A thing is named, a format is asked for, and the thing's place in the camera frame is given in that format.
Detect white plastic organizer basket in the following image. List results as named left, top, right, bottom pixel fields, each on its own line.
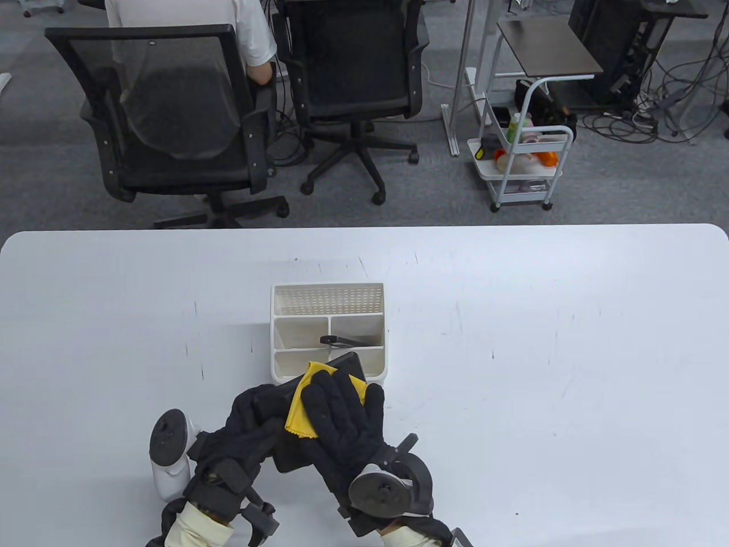
left=270, top=283, right=389, bottom=401

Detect person's left hand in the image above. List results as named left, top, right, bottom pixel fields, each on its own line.
left=198, top=385, right=285, bottom=475

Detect black computer tower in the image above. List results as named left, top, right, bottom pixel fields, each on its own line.
left=568, top=0, right=673, bottom=109

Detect yellow cleaning cloth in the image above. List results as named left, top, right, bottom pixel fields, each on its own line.
left=284, top=361, right=368, bottom=440

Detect black mesh office chair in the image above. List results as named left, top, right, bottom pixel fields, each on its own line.
left=46, top=26, right=290, bottom=228

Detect black bag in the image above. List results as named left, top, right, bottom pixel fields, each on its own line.
left=514, top=79, right=578, bottom=143

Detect black floor cables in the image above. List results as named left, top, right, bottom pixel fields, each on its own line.
left=265, top=77, right=315, bottom=167

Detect person's right hand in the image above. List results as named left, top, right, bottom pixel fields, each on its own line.
left=300, top=370, right=400, bottom=509

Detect black padded office chair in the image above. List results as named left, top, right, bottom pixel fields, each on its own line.
left=272, top=0, right=431, bottom=206

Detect tangle of black cables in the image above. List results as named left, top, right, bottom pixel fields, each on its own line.
left=578, top=23, right=729, bottom=148

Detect black calculator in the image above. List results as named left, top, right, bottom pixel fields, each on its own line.
left=252, top=352, right=368, bottom=475

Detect white rolling cart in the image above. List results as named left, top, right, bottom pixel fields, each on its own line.
left=468, top=77, right=575, bottom=213

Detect white metal desk leg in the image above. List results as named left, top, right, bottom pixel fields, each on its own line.
left=441, top=0, right=496, bottom=157

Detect black remote control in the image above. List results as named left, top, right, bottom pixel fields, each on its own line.
left=320, top=334, right=383, bottom=348

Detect brown top side table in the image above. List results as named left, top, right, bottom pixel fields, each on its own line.
left=484, top=16, right=604, bottom=132

